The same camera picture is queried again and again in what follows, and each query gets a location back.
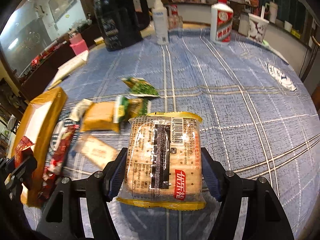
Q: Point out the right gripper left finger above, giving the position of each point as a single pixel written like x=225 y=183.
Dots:
x=62 y=218

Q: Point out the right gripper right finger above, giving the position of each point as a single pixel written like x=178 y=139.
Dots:
x=265 y=216

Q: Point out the cracker packet yellow edges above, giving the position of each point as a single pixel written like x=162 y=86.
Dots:
x=163 y=165

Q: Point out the green yellow pea packet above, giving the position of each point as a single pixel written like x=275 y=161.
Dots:
x=125 y=109

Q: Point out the orange red snack packet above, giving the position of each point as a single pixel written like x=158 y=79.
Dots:
x=96 y=151

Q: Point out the yellow cardboard box tray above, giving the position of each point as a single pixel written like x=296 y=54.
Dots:
x=37 y=124

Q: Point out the blue plaid tablecloth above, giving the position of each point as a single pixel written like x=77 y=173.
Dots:
x=258 y=117

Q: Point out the open notebook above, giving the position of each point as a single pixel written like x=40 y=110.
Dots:
x=69 y=67

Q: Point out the green pea snack packet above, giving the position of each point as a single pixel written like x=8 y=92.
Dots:
x=140 y=88

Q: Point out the pink thermos bottle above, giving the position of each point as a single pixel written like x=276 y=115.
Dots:
x=77 y=43

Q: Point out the white paper cup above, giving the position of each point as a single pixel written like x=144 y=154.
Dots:
x=257 y=28

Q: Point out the black electric kettle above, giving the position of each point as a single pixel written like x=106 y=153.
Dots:
x=121 y=21

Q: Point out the small glass jar red lid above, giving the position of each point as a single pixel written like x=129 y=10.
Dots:
x=174 y=19

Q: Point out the white spray bottle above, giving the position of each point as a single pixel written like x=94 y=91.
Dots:
x=160 y=21

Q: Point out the framed wall picture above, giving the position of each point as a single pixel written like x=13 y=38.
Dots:
x=59 y=7

